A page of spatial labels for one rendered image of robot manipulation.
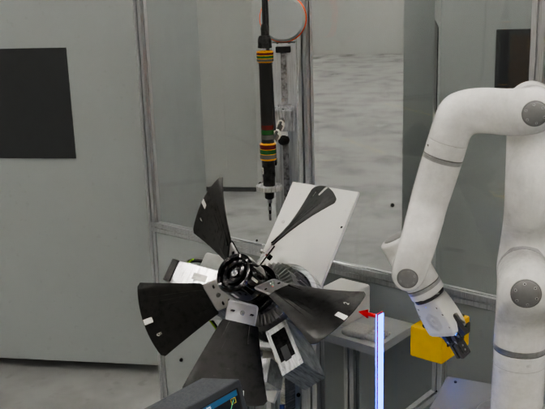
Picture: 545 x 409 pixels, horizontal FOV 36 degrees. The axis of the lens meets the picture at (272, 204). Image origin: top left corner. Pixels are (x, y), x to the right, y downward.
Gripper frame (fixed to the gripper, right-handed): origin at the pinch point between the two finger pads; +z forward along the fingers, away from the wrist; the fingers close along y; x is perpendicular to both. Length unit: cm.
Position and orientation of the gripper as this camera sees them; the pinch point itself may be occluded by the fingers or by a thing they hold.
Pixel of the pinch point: (460, 348)
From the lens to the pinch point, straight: 207.8
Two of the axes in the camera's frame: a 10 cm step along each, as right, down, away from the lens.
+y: 4.7, -1.6, -8.7
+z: 5.1, 8.5, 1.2
